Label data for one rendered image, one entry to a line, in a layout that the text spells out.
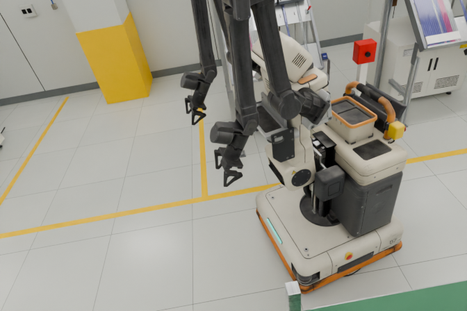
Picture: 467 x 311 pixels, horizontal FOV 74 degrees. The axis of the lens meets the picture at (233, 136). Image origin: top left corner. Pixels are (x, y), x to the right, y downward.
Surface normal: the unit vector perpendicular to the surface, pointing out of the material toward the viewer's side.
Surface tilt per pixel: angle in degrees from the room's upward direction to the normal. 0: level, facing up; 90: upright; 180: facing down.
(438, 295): 0
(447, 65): 90
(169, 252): 0
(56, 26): 90
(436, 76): 90
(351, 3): 90
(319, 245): 0
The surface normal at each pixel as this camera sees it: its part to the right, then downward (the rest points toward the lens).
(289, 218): -0.14, -0.79
